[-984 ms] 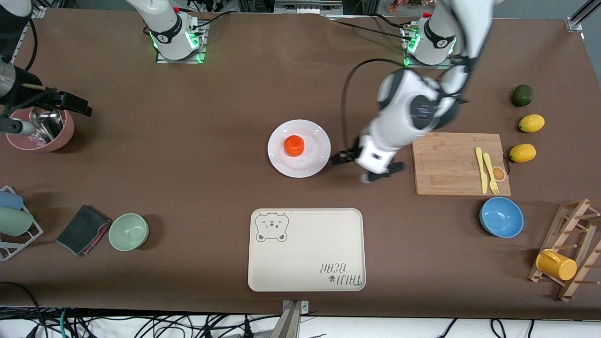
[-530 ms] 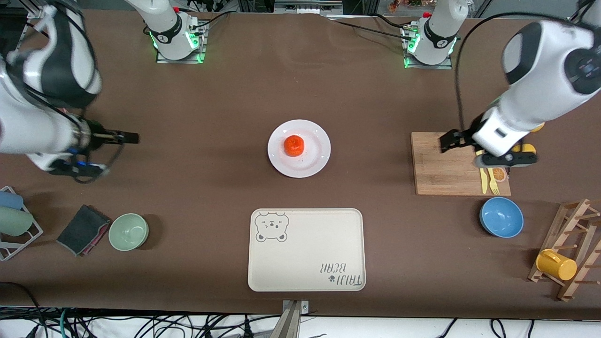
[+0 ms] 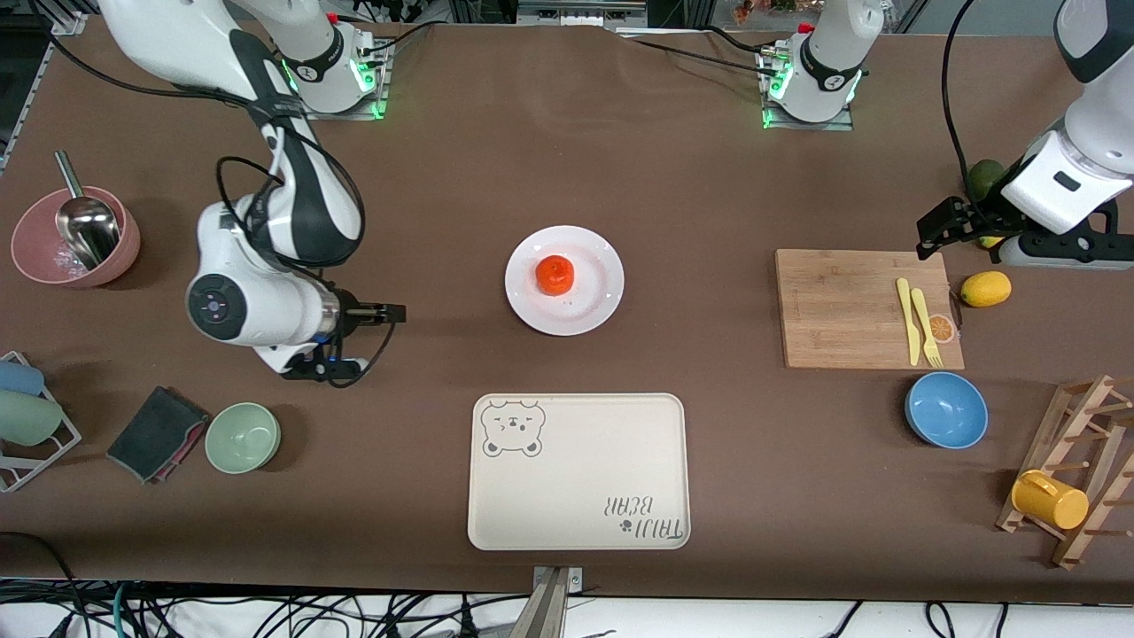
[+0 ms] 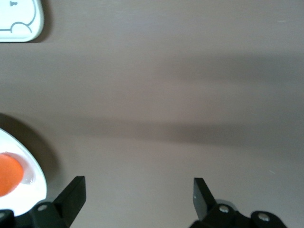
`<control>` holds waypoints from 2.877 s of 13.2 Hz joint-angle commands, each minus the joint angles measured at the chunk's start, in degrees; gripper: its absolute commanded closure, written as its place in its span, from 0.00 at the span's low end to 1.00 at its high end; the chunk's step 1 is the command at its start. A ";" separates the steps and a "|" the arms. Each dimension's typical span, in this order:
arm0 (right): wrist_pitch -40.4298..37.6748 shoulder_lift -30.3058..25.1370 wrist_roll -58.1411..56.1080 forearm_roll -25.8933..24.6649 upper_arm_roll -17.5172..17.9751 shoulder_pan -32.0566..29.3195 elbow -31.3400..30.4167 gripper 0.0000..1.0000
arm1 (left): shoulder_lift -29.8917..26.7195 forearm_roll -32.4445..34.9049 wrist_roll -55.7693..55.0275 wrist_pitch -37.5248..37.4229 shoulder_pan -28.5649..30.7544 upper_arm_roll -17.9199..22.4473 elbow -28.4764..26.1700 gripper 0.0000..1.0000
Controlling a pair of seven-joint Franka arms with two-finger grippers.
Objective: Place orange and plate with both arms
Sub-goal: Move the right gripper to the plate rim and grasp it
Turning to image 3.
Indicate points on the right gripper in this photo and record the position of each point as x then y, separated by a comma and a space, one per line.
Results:
355, 312

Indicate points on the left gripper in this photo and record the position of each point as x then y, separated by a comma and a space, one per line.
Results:
973, 216

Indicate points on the orange fruit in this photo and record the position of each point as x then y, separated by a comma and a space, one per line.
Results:
555, 275

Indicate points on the white round plate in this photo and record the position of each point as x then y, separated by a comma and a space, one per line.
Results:
594, 306

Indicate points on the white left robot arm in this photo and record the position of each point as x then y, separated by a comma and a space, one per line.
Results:
1099, 35

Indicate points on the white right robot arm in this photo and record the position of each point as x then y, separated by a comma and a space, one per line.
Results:
257, 310

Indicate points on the yellow lemon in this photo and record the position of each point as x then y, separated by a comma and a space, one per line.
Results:
990, 242
986, 289

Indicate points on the dark green avocado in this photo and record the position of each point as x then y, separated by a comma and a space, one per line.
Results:
982, 177

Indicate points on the orange slice sticker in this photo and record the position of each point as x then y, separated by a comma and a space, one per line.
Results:
944, 330

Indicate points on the yellow plastic fork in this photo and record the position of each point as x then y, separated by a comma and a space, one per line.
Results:
926, 328

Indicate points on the yellow plastic knife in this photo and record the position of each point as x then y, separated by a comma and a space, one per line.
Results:
909, 328

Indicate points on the bamboo cutting board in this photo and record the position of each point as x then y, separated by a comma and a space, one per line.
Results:
850, 310

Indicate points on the pale green bowl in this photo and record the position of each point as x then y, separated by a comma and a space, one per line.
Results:
243, 438

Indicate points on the blue bowl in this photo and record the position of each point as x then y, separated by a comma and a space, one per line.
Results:
946, 410

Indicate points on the wooden mug rack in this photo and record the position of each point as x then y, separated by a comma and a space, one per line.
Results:
1094, 416

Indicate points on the pink folded cloth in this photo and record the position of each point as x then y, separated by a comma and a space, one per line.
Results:
188, 452

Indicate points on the cream bear print tray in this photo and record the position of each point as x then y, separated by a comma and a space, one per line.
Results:
576, 470

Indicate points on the dark grey folded cloth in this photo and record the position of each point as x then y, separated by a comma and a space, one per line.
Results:
152, 432

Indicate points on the pink bowl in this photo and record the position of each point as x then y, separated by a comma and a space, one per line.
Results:
124, 244

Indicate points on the yellow mug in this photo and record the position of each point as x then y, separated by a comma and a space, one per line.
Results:
1050, 501

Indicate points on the steel scoop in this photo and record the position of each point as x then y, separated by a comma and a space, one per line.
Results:
89, 232

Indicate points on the light blue cup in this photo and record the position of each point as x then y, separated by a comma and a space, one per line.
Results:
19, 378

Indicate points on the pale green cup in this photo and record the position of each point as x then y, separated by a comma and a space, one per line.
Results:
27, 418

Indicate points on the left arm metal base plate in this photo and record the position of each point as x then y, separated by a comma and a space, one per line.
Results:
837, 124

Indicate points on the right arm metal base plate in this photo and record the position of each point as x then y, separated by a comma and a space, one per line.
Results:
306, 113

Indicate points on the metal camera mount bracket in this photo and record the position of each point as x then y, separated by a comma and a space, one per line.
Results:
551, 607

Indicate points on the aluminium frame profile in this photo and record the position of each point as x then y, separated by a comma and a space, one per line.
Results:
66, 18

